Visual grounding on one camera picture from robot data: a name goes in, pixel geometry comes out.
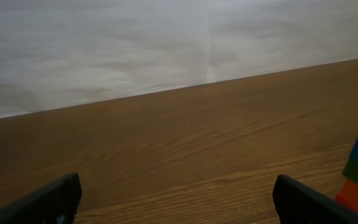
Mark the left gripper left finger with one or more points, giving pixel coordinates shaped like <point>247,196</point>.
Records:
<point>48,202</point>

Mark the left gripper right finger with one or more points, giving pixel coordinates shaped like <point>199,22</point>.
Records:
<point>303,205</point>

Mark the orange cube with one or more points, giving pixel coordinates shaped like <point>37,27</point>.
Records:
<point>356,196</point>

